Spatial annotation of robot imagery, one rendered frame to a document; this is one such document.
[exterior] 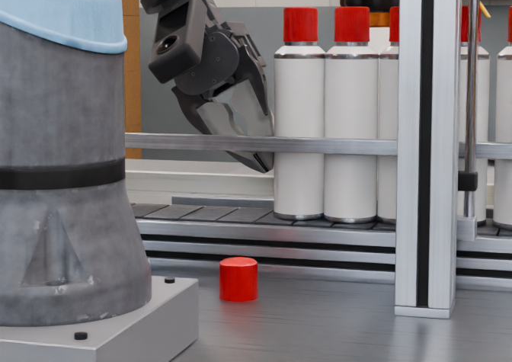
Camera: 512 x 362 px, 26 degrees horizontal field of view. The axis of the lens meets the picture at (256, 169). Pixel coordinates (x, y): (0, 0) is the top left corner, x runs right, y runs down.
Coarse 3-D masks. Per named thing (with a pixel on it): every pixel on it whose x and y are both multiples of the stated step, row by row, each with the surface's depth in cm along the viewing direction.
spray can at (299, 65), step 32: (288, 32) 107; (288, 64) 106; (320, 64) 106; (288, 96) 106; (320, 96) 107; (288, 128) 107; (320, 128) 107; (288, 160) 107; (320, 160) 107; (288, 192) 107; (320, 192) 108
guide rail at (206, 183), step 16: (128, 176) 117; (144, 176) 117; (160, 176) 116; (176, 176) 116; (192, 176) 115; (208, 176) 115; (224, 176) 114; (240, 176) 114; (256, 176) 114; (272, 176) 113; (192, 192) 116; (208, 192) 115; (224, 192) 115; (240, 192) 114; (256, 192) 114; (272, 192) 113
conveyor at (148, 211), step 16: (144, 208) 115; (160, 208) 115; (176, 208) 115; (192, 208) 115; (208, 208) 115; (224, 208) 115; (240, 208) 115; (256, 208) 115; (256, 224) 107; (272, 224) 106; (288, 224) 106; (304, 224) 105; (320, 224) 105; (336, 224) 105; (352, 224) 105; (368, 224) 105; (384, 224) 105
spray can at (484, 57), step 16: (464, 16) 102; (480, 16) 103; (464, 32) 102; (480, 32) 103; (464, 48) 102; (480, 48) 102; (464, 64) 101; (480, 64) 102; (464, 80) 102; (480, 80) 102; (464, 96) 102; (480, 96) 102; (464, 112) 102; (480, 112) 102; (464, 128) 102; (480, 128) 102; (464, 160) 102; (480, 160) 103; (480, 176) 103; (480, 192) 103; (480, 208) 104; (480, 224) 104
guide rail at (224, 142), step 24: (144, 144) 109; (168, 144) 108; (192, 144) 108; (216, 144) 107; (240, 144) 106; (264, 144) 105; (288, 144) 105; (312, 144) 104; (336, 144) 104; (360, 144) 103; (384, 144) 102; (480, 144) 100; (504, 144) 99
